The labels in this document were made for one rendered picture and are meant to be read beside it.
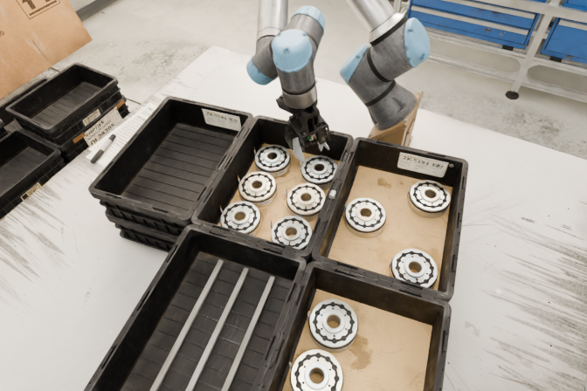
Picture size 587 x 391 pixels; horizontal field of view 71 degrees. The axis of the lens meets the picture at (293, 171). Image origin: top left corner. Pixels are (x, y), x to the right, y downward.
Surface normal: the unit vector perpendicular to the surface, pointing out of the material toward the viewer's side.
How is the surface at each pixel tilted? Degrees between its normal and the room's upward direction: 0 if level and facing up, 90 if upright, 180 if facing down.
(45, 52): 72
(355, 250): 0
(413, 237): 0
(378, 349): 0
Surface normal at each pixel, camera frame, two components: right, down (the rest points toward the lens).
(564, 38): -0.50, 0.67
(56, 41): 0.80, 0.14
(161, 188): -0.04, -0.65
